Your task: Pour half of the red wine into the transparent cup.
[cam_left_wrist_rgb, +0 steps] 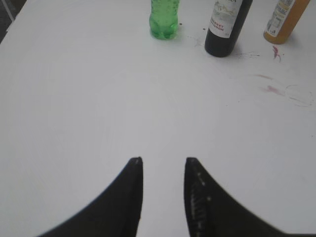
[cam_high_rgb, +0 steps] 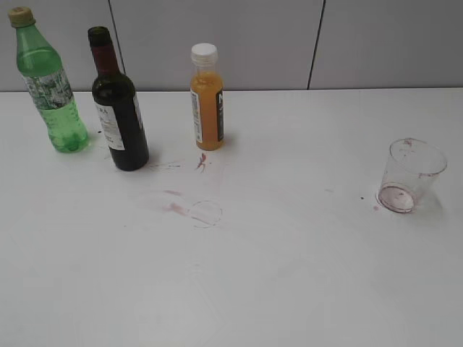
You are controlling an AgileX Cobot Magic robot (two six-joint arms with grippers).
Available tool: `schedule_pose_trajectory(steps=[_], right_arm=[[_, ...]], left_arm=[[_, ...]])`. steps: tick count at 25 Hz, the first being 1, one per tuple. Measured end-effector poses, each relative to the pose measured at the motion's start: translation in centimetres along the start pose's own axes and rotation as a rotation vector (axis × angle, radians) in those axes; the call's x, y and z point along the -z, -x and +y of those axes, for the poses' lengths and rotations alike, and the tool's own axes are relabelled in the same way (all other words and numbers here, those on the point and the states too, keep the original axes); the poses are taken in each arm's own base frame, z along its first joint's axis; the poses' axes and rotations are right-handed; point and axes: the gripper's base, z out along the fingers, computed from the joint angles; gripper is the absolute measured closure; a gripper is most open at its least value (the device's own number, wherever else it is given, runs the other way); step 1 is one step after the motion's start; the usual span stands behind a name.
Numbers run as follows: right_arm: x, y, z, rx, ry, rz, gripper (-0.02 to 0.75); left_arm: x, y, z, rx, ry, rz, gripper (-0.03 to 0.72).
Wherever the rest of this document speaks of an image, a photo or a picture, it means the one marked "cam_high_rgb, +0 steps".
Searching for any dark red wine bottle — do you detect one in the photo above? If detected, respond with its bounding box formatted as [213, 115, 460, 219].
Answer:
[88, 26, 149, 171]

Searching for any orange juice bottle white cap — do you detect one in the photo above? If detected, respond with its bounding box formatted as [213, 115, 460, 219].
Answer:
[190, 43, 224, 151]

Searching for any transparent plastic cup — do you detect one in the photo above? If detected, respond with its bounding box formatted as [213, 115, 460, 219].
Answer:
[377, 137, 448, 214]

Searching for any green plastic soda bottle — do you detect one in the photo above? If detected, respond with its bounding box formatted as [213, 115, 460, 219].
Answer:
[8, 7, 88, 153]

